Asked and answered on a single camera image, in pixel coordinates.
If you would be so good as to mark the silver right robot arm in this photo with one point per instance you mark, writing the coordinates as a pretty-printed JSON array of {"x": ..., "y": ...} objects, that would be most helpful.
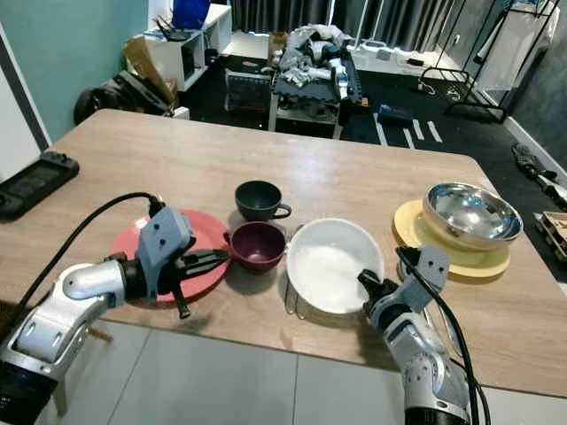
[{"x": 430, "y": 372}]

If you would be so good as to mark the silver metal spoon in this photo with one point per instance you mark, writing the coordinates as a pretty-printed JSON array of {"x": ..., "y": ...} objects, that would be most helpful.
[{"x": 399, "y": 273}]

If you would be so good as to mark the maroon cup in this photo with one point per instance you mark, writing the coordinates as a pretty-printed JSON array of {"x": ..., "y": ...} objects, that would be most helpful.
[{"x": 257, "y": 248}]

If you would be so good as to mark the red round plate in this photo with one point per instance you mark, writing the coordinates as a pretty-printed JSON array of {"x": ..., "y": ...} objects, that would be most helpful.
[{"x": 127, "y": 241}]

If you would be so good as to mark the yellow round plate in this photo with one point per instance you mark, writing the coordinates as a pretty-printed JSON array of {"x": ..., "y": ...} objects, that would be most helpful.
[{"x": 410, "y": 226}]

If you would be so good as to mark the dark grey cup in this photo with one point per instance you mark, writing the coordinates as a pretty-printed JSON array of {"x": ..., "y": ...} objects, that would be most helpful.
[{"x": 257, "y": 199}]

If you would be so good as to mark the silver metal fork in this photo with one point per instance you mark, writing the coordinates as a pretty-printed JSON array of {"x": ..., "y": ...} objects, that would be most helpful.
[{"x": 289, "y": 292}]

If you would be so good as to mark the stainless steel bowl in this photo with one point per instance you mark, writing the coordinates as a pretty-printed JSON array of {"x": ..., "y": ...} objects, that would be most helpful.
[{"x": 469, "y": 217}]

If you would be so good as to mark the dark blue flat box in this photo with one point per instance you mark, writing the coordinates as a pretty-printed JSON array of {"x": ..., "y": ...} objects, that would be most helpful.
[{"x": 394, "y": 115}]

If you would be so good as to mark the black handheld game console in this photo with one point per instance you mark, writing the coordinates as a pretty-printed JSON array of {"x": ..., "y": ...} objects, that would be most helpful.
[{"x": 40, "y": 181}]

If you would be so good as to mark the black bag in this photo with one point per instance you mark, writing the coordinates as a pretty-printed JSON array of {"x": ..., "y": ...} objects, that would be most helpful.
[{"x": 115, "y": 96}]

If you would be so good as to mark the small wooden pallet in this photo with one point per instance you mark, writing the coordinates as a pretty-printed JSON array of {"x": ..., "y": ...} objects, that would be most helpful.
[{"x": 554, "y": 232}]

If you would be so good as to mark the metal cart with clutter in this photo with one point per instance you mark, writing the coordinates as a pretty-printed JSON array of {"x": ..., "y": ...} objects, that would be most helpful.
[{"x": 306, "y": 88}]

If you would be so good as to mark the black tool on floor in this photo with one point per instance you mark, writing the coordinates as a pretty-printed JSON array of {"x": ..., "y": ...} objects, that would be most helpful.
[{"x": 532, "y": 164}]

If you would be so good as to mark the white shelf unit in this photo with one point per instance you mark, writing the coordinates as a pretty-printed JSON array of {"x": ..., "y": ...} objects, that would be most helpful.
[{"x": 186, "y": 57}]

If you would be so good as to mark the folded brown cardboard sheets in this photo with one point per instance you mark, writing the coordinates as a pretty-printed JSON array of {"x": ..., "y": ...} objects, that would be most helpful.
[{"x": 146, "y": 66}]

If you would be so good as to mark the dark grey curtain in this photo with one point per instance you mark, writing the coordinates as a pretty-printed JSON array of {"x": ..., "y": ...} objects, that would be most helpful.
[{"x": 390, "y": 18}]

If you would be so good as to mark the black clothes rack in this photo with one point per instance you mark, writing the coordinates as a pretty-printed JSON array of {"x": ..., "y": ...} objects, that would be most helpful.
[{"x": 492, "y": 40}]

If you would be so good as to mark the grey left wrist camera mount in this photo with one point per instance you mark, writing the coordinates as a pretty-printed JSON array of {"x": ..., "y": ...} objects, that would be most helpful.
[{"x": 166, "y": 239}]

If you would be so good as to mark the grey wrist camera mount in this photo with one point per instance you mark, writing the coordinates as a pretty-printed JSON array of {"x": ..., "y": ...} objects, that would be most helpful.
[
  {"x": 166, "y": 239},
  {"x": 423, "y": 276}
]

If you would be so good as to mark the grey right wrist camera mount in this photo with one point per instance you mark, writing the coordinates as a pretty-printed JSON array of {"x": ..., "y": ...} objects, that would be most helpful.
[{"x": 423, "y": 276}]

